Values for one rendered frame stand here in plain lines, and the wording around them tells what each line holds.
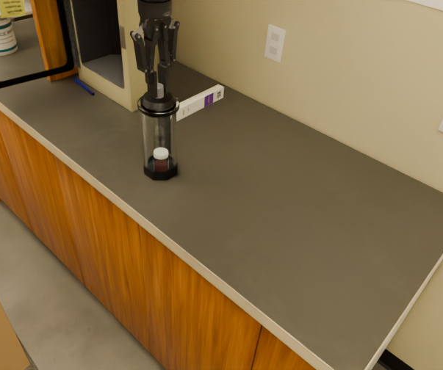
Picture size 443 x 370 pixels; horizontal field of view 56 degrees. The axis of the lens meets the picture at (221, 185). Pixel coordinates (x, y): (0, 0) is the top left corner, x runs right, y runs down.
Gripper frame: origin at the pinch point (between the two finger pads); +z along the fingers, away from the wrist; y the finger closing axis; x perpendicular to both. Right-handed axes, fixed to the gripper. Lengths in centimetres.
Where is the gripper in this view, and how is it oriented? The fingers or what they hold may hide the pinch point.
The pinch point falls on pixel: (157, 81)
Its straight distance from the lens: 109.2
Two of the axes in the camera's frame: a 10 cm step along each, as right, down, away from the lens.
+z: -0.7, 7.5, 6.6
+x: -7.4, -4.8, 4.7
